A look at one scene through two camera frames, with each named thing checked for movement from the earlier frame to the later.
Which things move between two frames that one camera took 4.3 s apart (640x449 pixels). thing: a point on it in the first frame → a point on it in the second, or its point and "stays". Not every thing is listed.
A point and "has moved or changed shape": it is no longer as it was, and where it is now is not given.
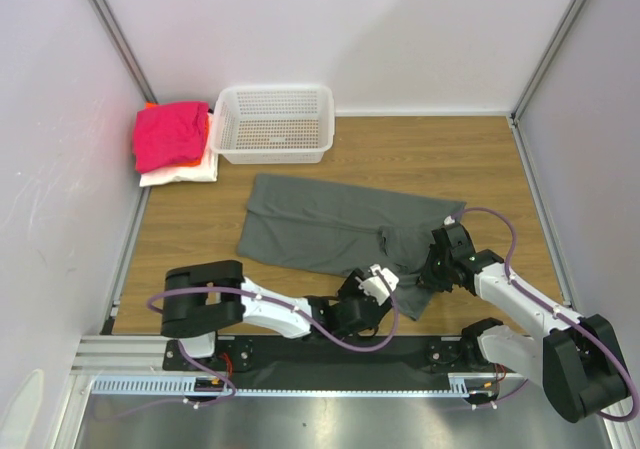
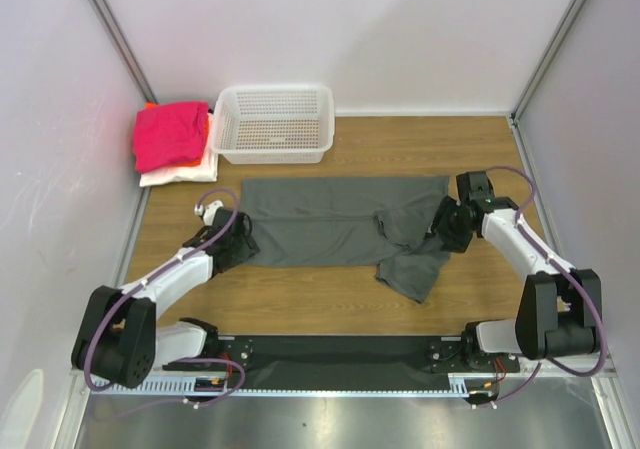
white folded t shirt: x=206 y=172 stays
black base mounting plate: x=326 y=363 stays
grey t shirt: x=339 y=231 has moved or changed shape
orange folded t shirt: x=198 y=160 stays
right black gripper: x=432 y=273 → x=445 y=225
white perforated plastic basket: x=273 y=124 stays
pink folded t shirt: x=169 y=133 stays
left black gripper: x=351 y=286 → x=247 y=248
